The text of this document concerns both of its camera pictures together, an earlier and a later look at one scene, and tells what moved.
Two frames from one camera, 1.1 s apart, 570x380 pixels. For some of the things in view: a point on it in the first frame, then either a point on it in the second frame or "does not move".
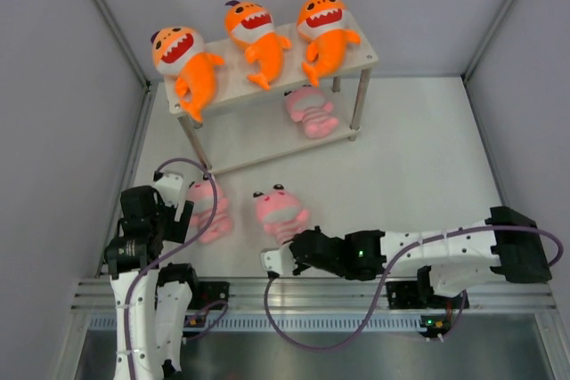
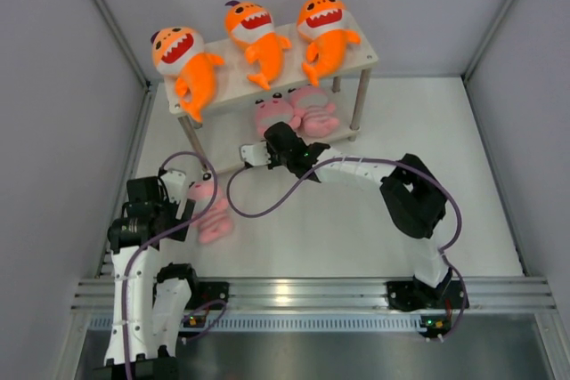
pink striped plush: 280,214 → 274,108
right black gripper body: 339,269 → 276,158
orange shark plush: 324,20 does not move
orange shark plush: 179,52 does not move
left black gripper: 175,230 does not move
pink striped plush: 210,208 does not move
